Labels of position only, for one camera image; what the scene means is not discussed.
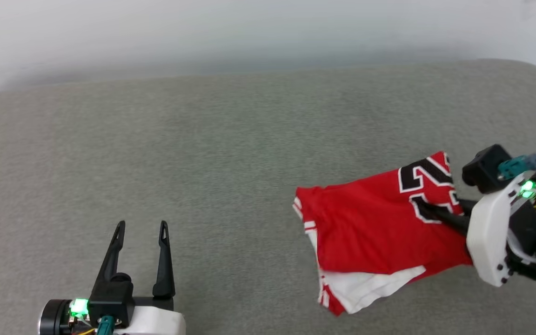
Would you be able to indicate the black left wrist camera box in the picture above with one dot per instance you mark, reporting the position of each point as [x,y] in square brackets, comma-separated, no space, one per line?
[110,302]

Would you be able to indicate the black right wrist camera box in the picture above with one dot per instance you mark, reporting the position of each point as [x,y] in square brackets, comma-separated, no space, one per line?
[482,167]

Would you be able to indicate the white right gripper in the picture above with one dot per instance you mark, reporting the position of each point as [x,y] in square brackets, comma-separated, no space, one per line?
[486,242]

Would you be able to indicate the red Bulls basketball jersey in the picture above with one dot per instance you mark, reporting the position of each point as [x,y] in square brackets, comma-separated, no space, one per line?
[365,223]

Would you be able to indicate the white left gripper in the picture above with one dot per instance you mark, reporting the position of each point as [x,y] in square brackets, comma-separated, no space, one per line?
[156,323]

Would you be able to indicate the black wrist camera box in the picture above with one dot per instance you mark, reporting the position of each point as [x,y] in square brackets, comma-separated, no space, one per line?
[482,167]
[110,302]

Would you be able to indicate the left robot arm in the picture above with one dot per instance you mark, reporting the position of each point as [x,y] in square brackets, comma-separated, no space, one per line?
[54,318]

